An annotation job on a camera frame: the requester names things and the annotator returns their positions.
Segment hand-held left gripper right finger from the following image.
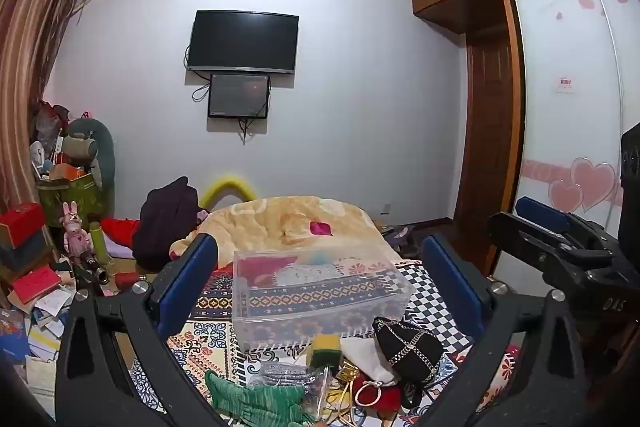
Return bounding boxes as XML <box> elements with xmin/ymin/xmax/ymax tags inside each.
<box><xmin>414</xmin><ymin>234</ymin><xmax>592</xmax><ymax>427</ymax></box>

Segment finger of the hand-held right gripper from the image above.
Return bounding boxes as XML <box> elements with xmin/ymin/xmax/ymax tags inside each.
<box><xmin>487</xmin><ymin>196</ymin><xmax>622</xmax><ymax>291</ymax></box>

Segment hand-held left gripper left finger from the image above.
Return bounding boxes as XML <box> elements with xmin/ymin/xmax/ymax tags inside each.
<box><xmin>55</xmin><ymin>233</ymin><xmax>221</xmax><ymax>427</ymax></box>

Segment dark maroon backpack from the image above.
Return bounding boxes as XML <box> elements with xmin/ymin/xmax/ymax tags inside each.
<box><xmin>132</xmin><ymin>177</ymin><xmax>206</xmax><ymax>273</ymax></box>

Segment dark slippers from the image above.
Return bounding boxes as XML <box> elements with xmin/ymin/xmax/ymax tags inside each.
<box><xmin>382</xmin><ymin>227</ymin><xmax>417</xmax><ymax>259</ymax></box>

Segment yellow foam tube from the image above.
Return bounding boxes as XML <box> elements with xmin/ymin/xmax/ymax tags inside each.
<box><xmin>200</xmin><ymin>177</ymin><xmax>257</xmax><ymax>212</ymax></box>

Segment orange floral blanket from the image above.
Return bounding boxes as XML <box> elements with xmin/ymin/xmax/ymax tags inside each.
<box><xmin>169</xmin><ymin>196</ymin><xmax>401</xmax><ymax>273</ymax></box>

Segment patterned bed sheet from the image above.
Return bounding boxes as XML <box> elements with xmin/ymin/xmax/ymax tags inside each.
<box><xmin>129</xmin><ymin>257</ymin><xmax>523</xmax><ymax>427</ymax></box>

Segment red cloth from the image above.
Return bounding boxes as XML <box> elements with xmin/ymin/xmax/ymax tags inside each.
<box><xmin>102</xmin><ymin>217</ymin><xmax>143</xmax><ymax>252</ymax></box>

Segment brown wooden door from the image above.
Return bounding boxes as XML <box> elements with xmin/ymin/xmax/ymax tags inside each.
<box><xmin>455</xmin><ymin>32</ymin><xmax>516</xmax><ymax>224</ymax></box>

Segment green cylinder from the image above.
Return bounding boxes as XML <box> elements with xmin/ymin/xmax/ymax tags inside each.
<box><xmin>89</xmin><ymin>222</ymin><xmax>105</xmax><ymax>264</ymax></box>

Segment clear plastic storage box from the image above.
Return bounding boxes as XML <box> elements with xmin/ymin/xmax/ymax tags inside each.
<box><xmin>231</xmin><ymin>247</ymin><xmax>415</xmax><ymax>353</ymax></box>

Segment pink rabbit doll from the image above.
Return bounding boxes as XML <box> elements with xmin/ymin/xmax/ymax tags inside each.
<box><xmin>60</xmin><ymin>202</ymin><xmax>87</xmax><ymax>258</ymax></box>

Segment green storage box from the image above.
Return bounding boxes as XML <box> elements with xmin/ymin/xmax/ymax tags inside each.
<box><xmin>37</xmin><ymin>172</ymin><xmax>107</xmax><ymax>229</ymax></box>

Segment yellow green sponge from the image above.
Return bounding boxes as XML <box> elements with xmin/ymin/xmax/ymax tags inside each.
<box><xmin>306</xmin><ymin>333</ymin><xmax>342</xmax><ymax>368</ymax></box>

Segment clear bag with dark contents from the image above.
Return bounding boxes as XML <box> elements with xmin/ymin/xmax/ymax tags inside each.
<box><xmin>245</xmin><ymin>359</ymin><xmax>332</xmax><ymax>423</ymax></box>

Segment green plush toy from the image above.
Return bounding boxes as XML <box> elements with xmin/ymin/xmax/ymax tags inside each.
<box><xmin>67</xmin><ymin>118</ymin><xmax>117</xmax><ymax>192</ymax></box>

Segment green knitted gloves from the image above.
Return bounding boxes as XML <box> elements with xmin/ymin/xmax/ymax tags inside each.
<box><xmin>204</xmin><ymin>369</ymin><xmax>311</xmax><ymax>427</ymax></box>

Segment gold ribbon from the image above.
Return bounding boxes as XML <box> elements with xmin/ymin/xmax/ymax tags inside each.
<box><xmin>325</xmin><ymin>366</ymin><xmax>363</xmax><ymax>427</ymax></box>

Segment red book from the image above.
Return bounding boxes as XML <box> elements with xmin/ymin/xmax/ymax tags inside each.
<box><xmin>11</xmin><ymin>266</ymin><xmax>62</xmax><ymax>305</ymax></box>

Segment white heart-print sliding door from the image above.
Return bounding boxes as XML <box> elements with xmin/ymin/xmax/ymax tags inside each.
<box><xmin>505</xmin><ymin>0</ymin><xmax>640</xmax><ymax>230</ymax></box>

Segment dark blue box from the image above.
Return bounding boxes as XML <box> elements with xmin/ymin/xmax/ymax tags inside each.
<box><xmin>0</xmin><ymin>232</ymin><xmax>53</xmax><ymax>274</ymax></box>

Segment pile of papers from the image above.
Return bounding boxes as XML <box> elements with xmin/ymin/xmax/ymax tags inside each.
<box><xmin>0</xmin><ymin>287</ymin><xmax>77</xmax><ymax>408</ymax></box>

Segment red box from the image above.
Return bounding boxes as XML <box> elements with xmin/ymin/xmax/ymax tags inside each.
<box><xmin>0</xmin><ymin>202</ymin><xmax>47</xmax><ymax>248</ymax></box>

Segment brown striped curtain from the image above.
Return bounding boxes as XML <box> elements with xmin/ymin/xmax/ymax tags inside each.
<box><xmin>0</xmin><ymin>0</ymin><xmax>96</xmax><ymax>220</ymax></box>

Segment black chain purse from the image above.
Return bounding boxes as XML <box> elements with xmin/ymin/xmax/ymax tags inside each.
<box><xmin>372</xmin><ymin>317</ymin><xmax>446</xmax><ymax>410</ymax></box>

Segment white drawstring pouch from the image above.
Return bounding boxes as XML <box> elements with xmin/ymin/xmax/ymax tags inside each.
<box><xmin>340</xmin><ymin>336</ymin><xmax>401</xmax><ymax>390</ymax></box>

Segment red pouch with gold ring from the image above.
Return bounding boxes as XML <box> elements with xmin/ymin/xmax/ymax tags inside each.
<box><xmin>352</xmin><ymin>379</ymin><xmax>403</xmax><ymax>414</ymax></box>

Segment small black wall monitor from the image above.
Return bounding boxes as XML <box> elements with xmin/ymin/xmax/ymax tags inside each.
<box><xmin>207</xmin><ymin>73</ymin><xmax>271</xmax><ymax>120</ymax></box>

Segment large black wall television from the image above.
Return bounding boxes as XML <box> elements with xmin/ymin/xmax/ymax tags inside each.
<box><xmin>186</xmin><ymin>10</ymin><xmax>300</xmax><ymax>74</ymax></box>

